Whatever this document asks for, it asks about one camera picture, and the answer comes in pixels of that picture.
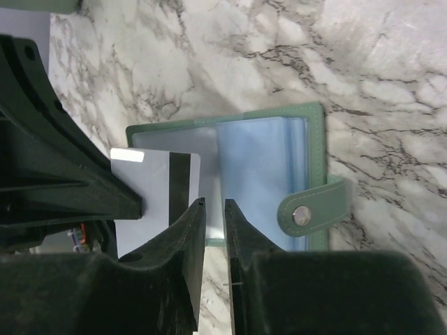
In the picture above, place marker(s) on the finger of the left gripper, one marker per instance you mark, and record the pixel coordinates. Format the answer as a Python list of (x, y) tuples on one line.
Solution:
[(52, 176)]

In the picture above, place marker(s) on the white credit card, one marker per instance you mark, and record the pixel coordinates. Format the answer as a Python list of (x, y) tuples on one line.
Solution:
[(168, 183)]

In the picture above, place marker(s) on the green card holder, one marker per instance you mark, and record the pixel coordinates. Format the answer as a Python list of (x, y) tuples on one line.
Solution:
[(271, 162)]

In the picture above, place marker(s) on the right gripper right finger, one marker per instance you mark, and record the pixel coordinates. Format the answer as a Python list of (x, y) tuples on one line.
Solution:
[(322, 292)]

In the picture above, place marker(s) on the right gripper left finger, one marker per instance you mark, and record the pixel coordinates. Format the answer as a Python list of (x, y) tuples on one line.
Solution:
[(154, 289)]

